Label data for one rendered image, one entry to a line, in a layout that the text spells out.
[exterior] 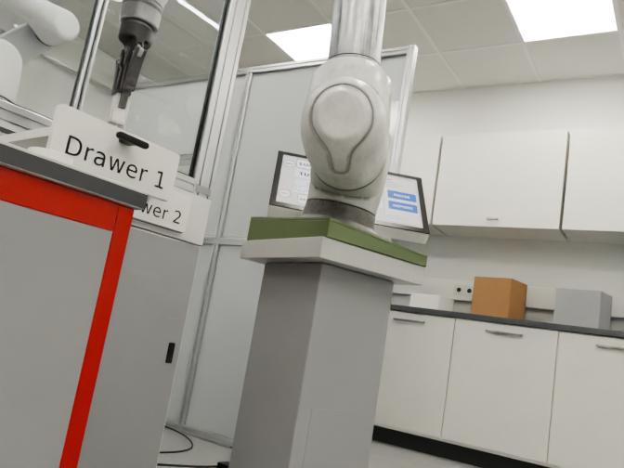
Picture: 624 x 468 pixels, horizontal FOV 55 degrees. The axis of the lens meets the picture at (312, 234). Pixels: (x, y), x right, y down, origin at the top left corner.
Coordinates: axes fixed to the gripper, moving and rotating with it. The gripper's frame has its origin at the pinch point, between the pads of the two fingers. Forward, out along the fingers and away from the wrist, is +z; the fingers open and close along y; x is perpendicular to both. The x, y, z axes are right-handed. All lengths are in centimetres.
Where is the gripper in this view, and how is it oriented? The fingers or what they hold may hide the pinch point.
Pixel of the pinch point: (118, 110)
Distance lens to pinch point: 144.6
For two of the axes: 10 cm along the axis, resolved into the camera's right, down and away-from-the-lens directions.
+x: -7.7, -2.3, -5.9
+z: -1.6, 9.7, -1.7
